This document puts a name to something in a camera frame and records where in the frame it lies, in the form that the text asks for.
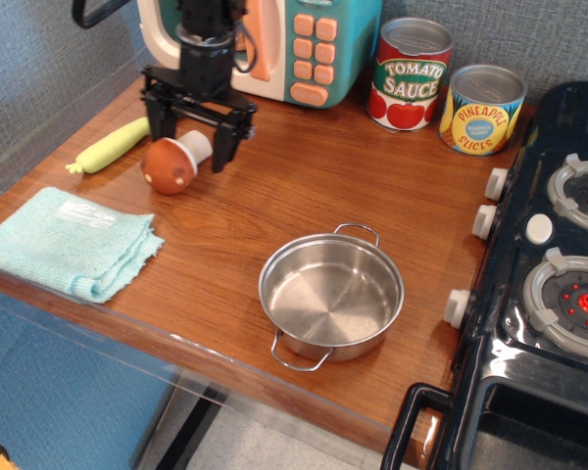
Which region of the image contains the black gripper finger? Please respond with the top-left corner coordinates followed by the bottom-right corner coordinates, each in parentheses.
top-left (212, 122), bottom-right (248, 173)
top-left (145, 100), bottom-right (177, 141)

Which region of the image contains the brown plush mushroom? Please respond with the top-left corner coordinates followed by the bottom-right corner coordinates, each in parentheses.
top-left (140, 130), bottom-right (213, 195)

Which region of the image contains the black braided cable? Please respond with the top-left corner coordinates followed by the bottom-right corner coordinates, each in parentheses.
top-left (71, 0), bottom-right (133, 29)

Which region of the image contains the black toy stove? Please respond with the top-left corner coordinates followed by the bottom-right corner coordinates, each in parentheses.
top-left (382, 81), bottom-right (588, 469)

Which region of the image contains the light blue folded cloth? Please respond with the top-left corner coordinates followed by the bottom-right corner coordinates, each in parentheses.
top-left (0, 187), bottom-right (164, 304)

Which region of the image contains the tomato sauce can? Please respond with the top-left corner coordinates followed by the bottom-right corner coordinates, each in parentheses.
top-left (367, 17), bottom-right (454, 131)

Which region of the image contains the stainless steel pot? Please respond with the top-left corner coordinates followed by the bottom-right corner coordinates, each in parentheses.
top-left (258, 222), bottom-right (405, 372)

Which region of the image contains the teal toy microwave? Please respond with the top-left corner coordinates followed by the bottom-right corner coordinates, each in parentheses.
top-left (138, 1), bottom-right (381, 109)

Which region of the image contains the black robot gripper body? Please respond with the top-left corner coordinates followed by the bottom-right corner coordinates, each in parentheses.
top-left (142, 23), bottom-right (257, 139)

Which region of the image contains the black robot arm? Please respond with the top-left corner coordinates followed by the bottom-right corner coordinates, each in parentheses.
top-left (142, 1), bottom-right (256, 173)

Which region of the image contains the pineapple slices can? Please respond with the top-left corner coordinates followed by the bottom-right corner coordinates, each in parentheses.
top-left (439, 64), bottom-right (527, 156)

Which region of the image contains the spoon with green handle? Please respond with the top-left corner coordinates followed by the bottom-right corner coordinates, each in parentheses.
top-left (65, 117), bottom-right (150, 174)

